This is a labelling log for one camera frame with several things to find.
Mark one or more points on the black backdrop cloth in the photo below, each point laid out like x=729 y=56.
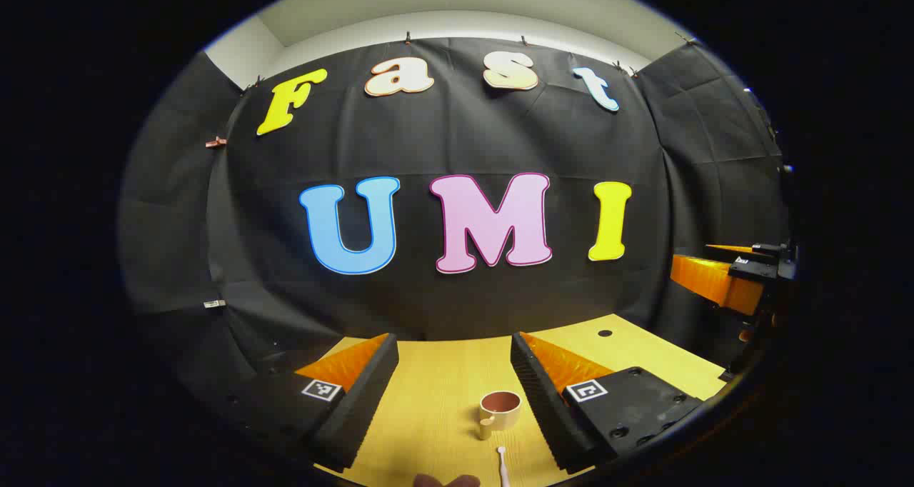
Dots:
x=457 y=137

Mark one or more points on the copper backdrop clip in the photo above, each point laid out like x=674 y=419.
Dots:
x=216 y=142

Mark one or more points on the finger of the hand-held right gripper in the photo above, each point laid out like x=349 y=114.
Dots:
x=757 y=249
x=714 y=283

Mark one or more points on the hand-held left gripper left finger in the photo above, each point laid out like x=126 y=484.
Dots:
x=360 y=408

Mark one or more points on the yellow wooden desktop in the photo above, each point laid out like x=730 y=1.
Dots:
x=435 y=387

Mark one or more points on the pale pink toothbrush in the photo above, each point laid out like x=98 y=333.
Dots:
x=502 y=465

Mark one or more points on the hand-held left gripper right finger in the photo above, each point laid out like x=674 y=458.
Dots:
x=546 y=408

